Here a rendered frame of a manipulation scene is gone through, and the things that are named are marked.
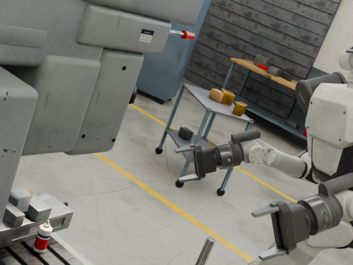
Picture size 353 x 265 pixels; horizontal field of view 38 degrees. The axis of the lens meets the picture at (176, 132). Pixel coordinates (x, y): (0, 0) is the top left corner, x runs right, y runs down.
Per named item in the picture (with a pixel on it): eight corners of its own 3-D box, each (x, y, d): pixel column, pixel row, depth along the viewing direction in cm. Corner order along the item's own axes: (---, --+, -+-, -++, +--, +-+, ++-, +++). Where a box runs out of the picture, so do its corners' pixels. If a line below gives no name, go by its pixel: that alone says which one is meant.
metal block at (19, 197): (16, 202, 169) (20, 186, 167) (27, 211, 166) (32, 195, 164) (2, 204, 164) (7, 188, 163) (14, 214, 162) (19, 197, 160)
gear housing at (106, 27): (104, 27, 157) (114, -5, 154) (163, 57, 145) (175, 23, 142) (14, 10, 129) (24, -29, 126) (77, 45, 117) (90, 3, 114)
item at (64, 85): (20, 113, 147) (44, 27, 139) (75, 153, 135) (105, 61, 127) (-41, 114, 131) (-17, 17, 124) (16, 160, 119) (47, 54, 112)
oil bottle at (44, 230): (40, 244, 166) (49, 215, 163) (48, 251, 164) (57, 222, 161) (30, 247, 163) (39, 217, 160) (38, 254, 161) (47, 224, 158)
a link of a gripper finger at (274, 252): (263, 258, 117) (286, 249, 119) (256, 254, 120) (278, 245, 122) (265, 265, 117) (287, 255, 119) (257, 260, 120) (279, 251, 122)
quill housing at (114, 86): (70, 124, 162) (101, 28, 153) (115, 154, 152) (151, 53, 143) (21, 126, 146) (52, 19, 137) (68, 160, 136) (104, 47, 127)
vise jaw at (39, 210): (20, 195, 176) (23, 185, 175) (49, 218, 169) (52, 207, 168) (6, 198, 171) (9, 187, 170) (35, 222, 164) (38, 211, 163)
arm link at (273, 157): (233, 148, 179) (264, 161, 184) (242, 158, 171) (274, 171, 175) (241, 132, 178) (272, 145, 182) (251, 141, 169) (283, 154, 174)
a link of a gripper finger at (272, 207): (249, 215, 118) (272, 206, 120) (257, 218, 115) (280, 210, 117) (248, 208, 117) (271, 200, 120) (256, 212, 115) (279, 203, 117)
